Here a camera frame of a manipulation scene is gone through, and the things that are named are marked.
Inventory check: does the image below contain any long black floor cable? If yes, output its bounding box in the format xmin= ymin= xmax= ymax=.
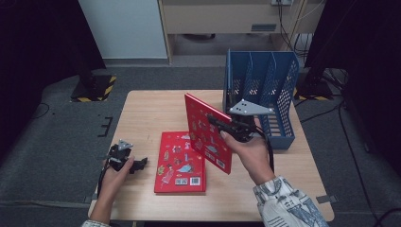
xmin=338 ymin=100 xmax=379 ymax=227

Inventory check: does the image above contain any person's right hand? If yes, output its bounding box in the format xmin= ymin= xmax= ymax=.
xmin=219 ymin=131 xmax=276 ymax=187

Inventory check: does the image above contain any black floor tape mark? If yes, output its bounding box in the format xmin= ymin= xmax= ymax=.
xmin=96 ymin=116 xmax=113 ymax=138

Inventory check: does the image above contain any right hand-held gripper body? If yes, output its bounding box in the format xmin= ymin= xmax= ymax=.
xmin=228 ymin=98 xmax=275 ymax=144

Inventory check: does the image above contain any person's left hand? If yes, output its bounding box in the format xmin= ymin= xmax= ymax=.
xmin=99 ymin=155 xmax=136 ymax=199

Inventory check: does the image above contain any blue plastic file rack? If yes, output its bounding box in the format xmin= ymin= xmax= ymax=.
xmin=222 ymin=48 xmax=301 ymax=150

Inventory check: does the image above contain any thick black floor cable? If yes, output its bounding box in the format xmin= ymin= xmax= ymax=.
xmin=372 ymin=207 xmax=401 ymax=227

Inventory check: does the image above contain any yellow-black striped stand base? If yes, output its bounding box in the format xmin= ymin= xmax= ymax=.
xmin=69 ymin=74 xmax=117 ymax=103
xmin=292 ymin=79 xmax=335 ymax=102

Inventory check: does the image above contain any thin black floor cable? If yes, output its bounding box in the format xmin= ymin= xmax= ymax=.
xmin=27 ymin=102 xmax=51 ymax=121

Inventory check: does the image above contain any black curtain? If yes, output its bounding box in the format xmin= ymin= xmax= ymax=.
xmin=304 ymin=0 xmax=401 ymax=178
xmin=0 ymin=0 xmax=107 ymax=159

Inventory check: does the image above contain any black hanging cable bundle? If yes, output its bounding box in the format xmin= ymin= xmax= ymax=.
xmin=276 ymin=0 xmax=308 ymax=60

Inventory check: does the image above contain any white cabinet panel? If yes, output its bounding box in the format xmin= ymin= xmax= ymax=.
xmin=77 ymin=0 xmax=168 ymax=60

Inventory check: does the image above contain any beige wooden desk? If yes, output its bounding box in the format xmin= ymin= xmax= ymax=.
xmin=157 ymin=0 xmax=327 ymax=65

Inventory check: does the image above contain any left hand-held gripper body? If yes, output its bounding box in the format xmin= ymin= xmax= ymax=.
xmin=107 ymin=138 xmax=136 ymax=173

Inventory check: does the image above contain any red picture book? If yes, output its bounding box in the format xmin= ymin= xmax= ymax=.
xmin=153 ymin=131 xmax=207 ymax=194
xmin=183 ymin=92 xmax=235 ymax=176

